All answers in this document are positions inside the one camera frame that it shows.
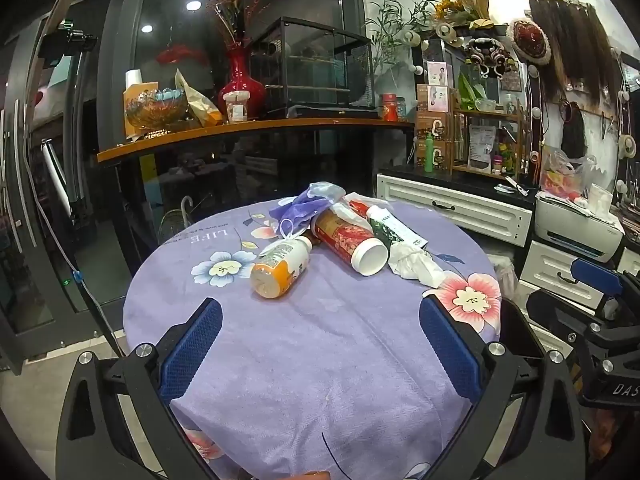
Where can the white plastic container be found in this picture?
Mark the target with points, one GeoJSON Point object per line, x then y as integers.
{"type": "Point", "coordinates": [600, 199]}

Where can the blue face mask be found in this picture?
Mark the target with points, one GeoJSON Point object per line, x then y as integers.
{"type": "Point", "coordinates": [300, 205]}

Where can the hanging brown hair extensions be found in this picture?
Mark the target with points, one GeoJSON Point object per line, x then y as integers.
{"type": "Point", "coordinates": [575, 50]}

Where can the white tissue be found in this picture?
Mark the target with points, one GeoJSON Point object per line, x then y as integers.
{"type": "Point", "coordinates": [412, 265]}

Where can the green bamboo branches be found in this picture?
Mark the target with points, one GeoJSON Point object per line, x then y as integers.
{"type": "Point", "coordinates": [390, 25]}

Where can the red vase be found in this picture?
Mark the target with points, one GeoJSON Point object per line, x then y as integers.
{"type": "Point", "coordinates": [242, 85]}

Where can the dried flower stems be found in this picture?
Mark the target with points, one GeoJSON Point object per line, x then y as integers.
{"type": "Point", "coordinates": [230, 20]}

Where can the pink photo card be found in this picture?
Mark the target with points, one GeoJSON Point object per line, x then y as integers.
{"type": "Point", "coordinates": [439, 73]}

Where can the black camera on stand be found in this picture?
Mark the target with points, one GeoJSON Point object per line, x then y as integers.
{"type": "Point", "coordinates": [65, 40]}

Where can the small red packet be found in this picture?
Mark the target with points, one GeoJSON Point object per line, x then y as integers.
{"type": "Point", "coordinates": [357, 207]}

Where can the white plastic wrapper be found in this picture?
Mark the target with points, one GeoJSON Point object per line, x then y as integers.
{"type": "Point", "coordinates": [345, 212]}

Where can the red cylindrical canister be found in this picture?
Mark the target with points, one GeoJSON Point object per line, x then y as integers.
{"type": "Point", "coordinates": [345, 240]}

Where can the curved wooden counter shelf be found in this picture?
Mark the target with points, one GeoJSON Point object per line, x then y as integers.
{"type": "Point", "coordinates": [250, 130]}

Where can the white printer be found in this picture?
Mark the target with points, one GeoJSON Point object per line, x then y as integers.
{"type": "Point", "coordinates": [570, 230]}

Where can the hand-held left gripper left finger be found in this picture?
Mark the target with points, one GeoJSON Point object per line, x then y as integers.
{"type": "Point", "coordinates": [192, 350]}

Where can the red tin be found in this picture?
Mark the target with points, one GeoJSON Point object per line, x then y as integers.
{"type": "Point", "coordinates": [390, 107]}

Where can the white cup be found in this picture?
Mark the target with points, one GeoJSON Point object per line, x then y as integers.
{"type": "Point", "coordinates": [135, 79]}

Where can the white side drawer cabinet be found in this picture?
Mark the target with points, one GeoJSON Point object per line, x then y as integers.
{"type": "Point", "coordinates": [629, 260]}

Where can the jar with white lid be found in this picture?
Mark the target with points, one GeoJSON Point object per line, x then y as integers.
{"type": "Point", "coordinates": [237, 107]}

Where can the wooden shelf rack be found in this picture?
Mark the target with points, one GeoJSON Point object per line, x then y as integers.
{"type": "Point", "coordinates": [487, 115]}

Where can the white black pouch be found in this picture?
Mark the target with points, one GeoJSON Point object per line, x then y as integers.
{"type": "Point", "coordinates": [481, 147]}

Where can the orange bottle white label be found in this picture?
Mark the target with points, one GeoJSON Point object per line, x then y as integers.
{"type": "Point", "coordinates": [280, 270]}

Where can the brown box photo print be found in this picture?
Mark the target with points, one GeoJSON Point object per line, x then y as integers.
{"type": "Point", "coordinates": [437, 99]}

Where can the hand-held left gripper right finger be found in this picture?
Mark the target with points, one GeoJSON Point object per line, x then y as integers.
{"type": "Point", "coordinates": [450, 350]}

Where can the long white drawer cabinet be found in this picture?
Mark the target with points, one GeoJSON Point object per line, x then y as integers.
{"type": "Point", "coordinates": [450, 207]}

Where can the brown box hook print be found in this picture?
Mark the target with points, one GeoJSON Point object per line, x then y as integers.
{"type": "Point", "coordinates": [445, 125]}
{"type": "Point", "coordinates": [444, 156]}

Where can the orange box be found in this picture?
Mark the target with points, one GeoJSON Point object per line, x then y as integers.
{"type": "Point", "coordinates": [130, 130]}

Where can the dark hair bundle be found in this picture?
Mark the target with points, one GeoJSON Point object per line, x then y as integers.
{"type": "Point", "coordinates": [573, 132]}

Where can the white black handheld tool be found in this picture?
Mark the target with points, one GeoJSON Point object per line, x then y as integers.
{"type": "Point", "coordinates": [510, 187]}

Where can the green bottle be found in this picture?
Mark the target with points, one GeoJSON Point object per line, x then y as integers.
{"type": "Point", "coordinates": [429, 155]}

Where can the small teal jar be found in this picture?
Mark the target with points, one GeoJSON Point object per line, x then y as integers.
{"type": "Point", "coordinates": [403, 109]}

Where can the glass display case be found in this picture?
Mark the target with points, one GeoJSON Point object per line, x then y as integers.
{"type": "Point", "coordinates": [310, 60]}

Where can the pile of makeup brushes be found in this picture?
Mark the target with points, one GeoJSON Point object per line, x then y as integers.
{"type": "Point", "coordinates": [631, 205]}

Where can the red fur-trimmed hat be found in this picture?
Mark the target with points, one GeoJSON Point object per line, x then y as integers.
{"type": "Point", "coordinates": [529, 40]}

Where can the ornate dark red headdress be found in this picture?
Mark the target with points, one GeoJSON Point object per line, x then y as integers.
{"type": "Point", "coordinates": [487, 57]}

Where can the clear plastic bag pink contents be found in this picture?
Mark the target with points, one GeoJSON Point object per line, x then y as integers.
{"type": "Point", "coordinates": [562, 175]}

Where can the green white tube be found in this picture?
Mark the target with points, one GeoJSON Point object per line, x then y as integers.
{"type": "Point", "coordinates": [387, 225]}

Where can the gold glass bowl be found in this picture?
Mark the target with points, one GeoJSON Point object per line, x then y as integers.
{"type": "Point", "coordinates": [155, 110]}

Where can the purple floral tablecloth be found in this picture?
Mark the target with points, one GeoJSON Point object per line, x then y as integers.
{"type": "Point", "coordinates": [310, 360]}

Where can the paper snack bag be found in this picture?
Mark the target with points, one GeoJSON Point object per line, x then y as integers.
{"type": "Point", "coordinates": [200, 105]}

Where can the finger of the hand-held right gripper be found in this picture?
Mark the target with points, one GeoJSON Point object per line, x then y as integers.
{"type": "Point", "coordinates": [560, 310]}
{"type": "Point", "coordinates": [595, 277]}

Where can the green leaves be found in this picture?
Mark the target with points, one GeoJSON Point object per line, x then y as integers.
{"type": "Point", "coordinates": [470, 91]}

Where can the small bin with white liner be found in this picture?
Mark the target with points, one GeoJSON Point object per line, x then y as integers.
{"type": "Point", "coordinates": [505, 280]}

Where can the sunflower bouquet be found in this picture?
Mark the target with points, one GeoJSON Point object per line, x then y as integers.
{"type": "Point", "coordinates": [457, 7]}

